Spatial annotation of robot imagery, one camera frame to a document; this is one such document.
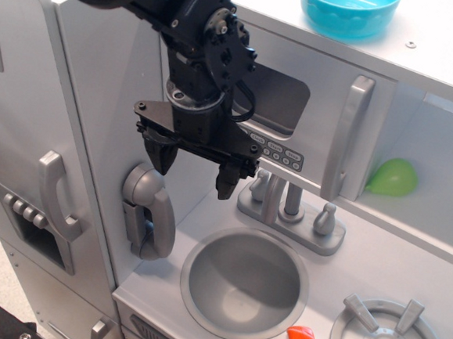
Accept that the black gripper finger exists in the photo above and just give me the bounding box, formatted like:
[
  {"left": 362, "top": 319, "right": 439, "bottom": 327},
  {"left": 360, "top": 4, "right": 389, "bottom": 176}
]
[
  {"left": 215, "top": 162, "right": 243, "bottom": 200},
  {"left": 142, "top": 131, "right": 178, "bottom": 175}
]

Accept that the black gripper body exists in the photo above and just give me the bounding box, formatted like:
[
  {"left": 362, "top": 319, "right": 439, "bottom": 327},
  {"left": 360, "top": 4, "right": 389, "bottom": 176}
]
[{"left": 134, "top": 100, "right": 262, "bottom": 175}]

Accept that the grey toy microwave door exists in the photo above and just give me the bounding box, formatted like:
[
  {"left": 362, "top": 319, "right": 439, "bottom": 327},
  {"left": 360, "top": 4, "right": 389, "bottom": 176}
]
[{"left": 149, "top": 41, "right": 401, "bottom": 205}]

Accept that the grey microwave door handle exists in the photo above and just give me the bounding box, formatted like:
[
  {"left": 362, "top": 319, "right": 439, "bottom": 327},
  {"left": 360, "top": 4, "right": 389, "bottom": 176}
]
[{"left": 320, "top": 75, "right": 376, "bottom": 201}]

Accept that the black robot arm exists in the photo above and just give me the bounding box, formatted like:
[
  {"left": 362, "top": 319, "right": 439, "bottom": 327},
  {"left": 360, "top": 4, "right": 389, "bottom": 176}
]
[{"left": 79, "top": 0, "right": 262, "bottom": 200}]

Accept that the grey toy faucet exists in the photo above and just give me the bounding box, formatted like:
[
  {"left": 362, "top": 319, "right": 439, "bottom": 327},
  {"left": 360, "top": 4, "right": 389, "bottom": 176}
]
[{"left": 237, "top": 169, "right": 346, "bottom": 257}]

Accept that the grey toy telephone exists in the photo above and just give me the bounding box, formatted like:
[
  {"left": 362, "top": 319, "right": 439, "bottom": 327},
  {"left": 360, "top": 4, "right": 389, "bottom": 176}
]
[{"left": 122, "top": 162, "right": 176, "bottom": 261}]

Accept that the grey round sink basin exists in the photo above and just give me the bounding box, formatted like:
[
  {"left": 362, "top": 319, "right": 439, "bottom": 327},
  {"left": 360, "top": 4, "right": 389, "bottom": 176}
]
[{"left": 180, "top": 228, "right": 309, "bottom": 339}]

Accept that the grey toy fridge door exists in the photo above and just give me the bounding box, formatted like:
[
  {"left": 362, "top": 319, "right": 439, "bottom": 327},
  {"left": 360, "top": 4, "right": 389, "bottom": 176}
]
[{"left": 0, "top": 0, "right": 123, "bottom": 339}]

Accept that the grey toy kitchen cabinet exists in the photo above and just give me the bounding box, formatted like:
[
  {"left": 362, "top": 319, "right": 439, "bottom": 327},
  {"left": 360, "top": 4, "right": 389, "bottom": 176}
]
[{"left": 58, "top": 0, "right": 453, "bottom": 339}]

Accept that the grey toy ice dispenser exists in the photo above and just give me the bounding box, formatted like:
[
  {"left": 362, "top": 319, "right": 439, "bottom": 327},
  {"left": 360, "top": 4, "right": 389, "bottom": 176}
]
[{"left": 0, "top": 183, "right": 75, "bottom": 275}]

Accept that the green plastic toy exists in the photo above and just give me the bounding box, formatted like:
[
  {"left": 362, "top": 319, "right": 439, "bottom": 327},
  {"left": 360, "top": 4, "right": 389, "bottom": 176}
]
[{"left": 365, "top": 158, "right": 419, "bottom": 197}]

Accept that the blue plastic bowl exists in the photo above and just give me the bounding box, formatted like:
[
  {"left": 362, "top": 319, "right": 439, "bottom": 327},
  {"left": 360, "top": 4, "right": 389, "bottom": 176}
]
[{"left": 300, "top": 0, "right": 401, "bottom": 40}]

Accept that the silver screw on top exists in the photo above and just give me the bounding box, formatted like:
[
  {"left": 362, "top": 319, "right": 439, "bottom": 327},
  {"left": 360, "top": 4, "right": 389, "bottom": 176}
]
[{"left": 405, "top": 41, "right": 417, "bottom": 49}]

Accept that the grey fridge door handle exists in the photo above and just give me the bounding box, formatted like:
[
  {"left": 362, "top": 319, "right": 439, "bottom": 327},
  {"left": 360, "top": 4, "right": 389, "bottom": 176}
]
[{"left": 38, "top": 150, "right": 82, "bottom": 242}]

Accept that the grey lower door handle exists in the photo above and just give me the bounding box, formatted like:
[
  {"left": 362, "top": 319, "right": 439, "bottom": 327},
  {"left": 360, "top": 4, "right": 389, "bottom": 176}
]
[{"left": 90, "top": 319, "right": 117, "bottom": 339}]

